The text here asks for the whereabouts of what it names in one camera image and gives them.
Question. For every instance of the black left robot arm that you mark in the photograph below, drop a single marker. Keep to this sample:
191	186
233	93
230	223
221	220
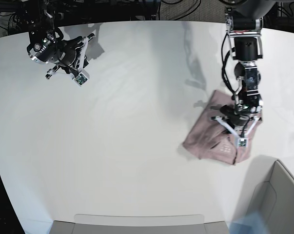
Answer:
244	22

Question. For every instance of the blue cloth in bin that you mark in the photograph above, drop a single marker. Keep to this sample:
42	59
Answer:
252	223

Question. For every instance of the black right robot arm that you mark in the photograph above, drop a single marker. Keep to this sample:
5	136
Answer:
45	26

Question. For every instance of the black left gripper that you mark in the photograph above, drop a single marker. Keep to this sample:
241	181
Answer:
239	121

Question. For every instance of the grey bin right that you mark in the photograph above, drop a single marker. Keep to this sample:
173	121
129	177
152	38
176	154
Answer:
274	200

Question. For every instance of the mauve T-shirt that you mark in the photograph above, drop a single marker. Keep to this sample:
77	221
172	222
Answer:
208	139

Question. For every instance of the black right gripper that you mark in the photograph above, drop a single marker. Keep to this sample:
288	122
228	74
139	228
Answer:
67	51

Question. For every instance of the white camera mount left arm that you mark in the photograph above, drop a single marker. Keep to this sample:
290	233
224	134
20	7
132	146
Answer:
237	129

